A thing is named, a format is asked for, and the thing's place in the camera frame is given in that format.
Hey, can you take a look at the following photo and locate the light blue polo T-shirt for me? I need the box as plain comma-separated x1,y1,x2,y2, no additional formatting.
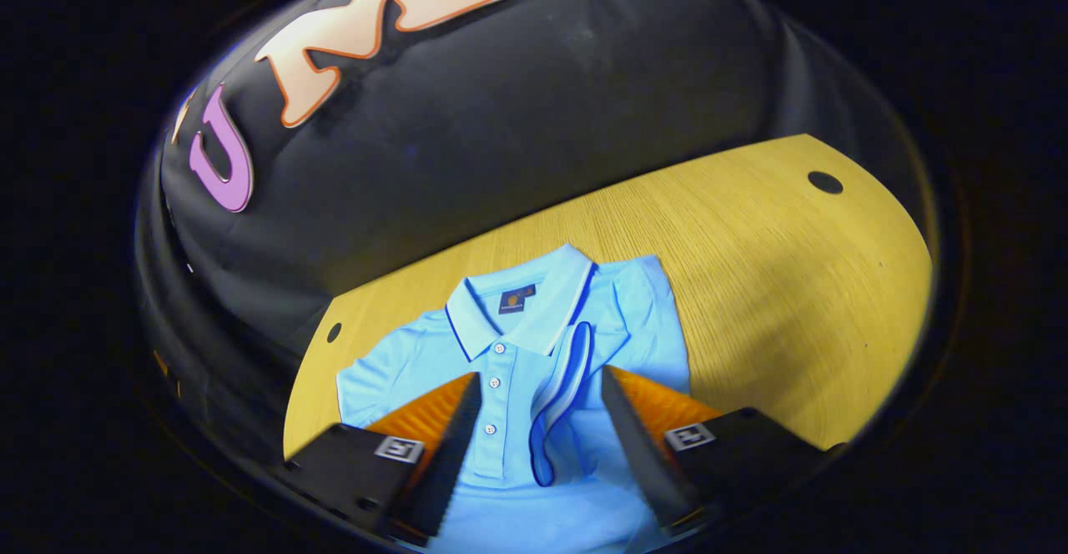
336,243,692,554

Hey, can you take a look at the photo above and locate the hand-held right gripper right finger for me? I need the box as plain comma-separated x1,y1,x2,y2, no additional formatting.
601,365,844,534

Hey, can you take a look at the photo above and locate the black backdrop cloth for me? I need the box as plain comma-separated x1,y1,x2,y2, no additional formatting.
138,0,919,463

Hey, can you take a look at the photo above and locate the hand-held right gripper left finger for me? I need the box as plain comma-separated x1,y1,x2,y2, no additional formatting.
275,372,483,543

